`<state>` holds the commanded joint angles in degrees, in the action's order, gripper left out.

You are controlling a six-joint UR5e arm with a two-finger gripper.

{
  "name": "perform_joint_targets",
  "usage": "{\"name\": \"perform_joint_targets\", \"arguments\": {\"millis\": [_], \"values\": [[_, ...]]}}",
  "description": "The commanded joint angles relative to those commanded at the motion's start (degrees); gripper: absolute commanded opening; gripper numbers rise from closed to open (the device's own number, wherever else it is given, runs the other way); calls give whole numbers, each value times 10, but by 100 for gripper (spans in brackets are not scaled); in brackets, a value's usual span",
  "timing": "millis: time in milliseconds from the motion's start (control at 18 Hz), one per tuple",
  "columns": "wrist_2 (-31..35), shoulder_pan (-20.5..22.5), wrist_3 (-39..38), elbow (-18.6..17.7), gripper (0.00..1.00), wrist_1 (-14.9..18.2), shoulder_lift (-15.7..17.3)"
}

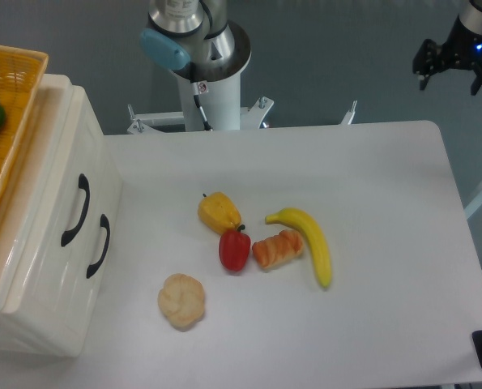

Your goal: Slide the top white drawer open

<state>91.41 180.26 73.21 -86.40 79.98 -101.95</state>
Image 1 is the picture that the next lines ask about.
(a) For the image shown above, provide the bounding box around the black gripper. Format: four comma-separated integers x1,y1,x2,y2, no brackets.
412,17,482,96

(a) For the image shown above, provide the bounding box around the black top drawer handle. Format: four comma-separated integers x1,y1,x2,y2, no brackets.
61,173,91,247

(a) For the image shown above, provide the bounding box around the black drawer handle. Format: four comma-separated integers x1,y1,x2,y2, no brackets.
61,173,91,247
86,214,111,280

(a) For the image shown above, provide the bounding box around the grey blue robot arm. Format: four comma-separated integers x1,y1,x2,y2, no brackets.
139,1,482,95

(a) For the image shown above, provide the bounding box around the white drawer cabinet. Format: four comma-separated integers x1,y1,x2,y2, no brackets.
0,75,122,357

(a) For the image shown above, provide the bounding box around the yellow banana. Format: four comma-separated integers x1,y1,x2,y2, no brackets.
264,207,332,289

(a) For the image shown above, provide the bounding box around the orange croissant bread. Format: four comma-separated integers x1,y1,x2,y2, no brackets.
252,229,305,270

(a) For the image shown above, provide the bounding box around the yellow bell pepper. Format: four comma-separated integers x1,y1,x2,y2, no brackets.
198,192,241,235

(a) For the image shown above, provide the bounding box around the red bell pepper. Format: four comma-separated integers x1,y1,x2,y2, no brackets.
219,224,251,272

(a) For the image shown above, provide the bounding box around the round beige bread roll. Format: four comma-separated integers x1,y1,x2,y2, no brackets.
157,273,205,330

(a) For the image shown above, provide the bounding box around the yellow woven basket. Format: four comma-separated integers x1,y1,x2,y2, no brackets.
0,45,49,202

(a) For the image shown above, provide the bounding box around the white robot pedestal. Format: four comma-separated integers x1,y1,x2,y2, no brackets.
173,20,251,132

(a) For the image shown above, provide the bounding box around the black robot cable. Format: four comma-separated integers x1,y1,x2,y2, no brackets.
190,60,214,132

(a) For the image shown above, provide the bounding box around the black bottom drawer handle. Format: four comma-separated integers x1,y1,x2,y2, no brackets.
86,214,111,280

